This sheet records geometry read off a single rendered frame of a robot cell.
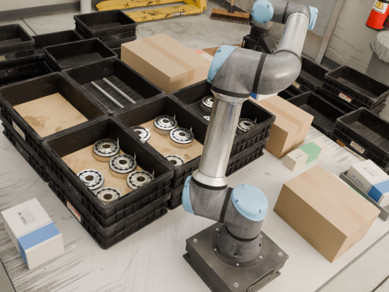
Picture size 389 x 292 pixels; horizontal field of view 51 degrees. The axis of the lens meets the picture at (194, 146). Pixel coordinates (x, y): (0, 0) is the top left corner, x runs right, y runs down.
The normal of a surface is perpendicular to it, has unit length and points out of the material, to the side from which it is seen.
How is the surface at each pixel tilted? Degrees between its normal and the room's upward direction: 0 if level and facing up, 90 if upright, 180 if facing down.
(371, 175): 0
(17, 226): 0
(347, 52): 90
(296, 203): 90
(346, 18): 90
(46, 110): 0
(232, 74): 70
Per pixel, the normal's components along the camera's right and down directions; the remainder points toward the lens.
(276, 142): -0.70, 0.38
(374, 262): 0.14, -0.76
